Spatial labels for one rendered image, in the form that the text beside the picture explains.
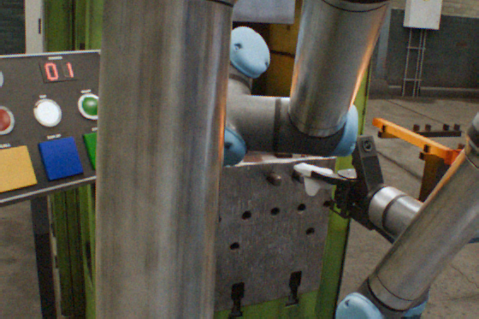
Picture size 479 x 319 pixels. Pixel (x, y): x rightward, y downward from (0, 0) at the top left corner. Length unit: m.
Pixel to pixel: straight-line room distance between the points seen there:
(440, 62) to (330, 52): 8.49
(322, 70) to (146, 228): 0.24
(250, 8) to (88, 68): 0.43
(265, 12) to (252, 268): 0.70
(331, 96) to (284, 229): 0.90
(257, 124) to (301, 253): 0.87
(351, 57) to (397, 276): 0.35
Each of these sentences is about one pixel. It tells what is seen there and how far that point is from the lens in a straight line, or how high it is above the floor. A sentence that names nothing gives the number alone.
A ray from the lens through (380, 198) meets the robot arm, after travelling 0.85.
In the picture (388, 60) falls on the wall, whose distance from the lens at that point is 8.32.
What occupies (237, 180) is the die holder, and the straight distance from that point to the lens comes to 1.24.
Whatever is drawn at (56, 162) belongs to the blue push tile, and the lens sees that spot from 0.95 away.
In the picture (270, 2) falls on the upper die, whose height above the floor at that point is 1.32.
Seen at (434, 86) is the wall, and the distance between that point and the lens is 8.92.
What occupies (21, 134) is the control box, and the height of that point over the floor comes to 1.06.
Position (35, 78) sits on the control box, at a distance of 1.00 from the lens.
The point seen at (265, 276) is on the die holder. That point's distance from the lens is 1.42.
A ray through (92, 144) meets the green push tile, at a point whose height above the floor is 1.02.
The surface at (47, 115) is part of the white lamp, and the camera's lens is 0.97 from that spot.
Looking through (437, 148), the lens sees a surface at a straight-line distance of 1.30.
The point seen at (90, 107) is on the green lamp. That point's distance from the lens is 1.02.
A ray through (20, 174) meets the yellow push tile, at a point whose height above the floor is 1.00.
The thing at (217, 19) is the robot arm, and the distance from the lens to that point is 0.29.
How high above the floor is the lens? 1.31
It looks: 15 degrees down
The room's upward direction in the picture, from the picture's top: 3 degrees clockwise
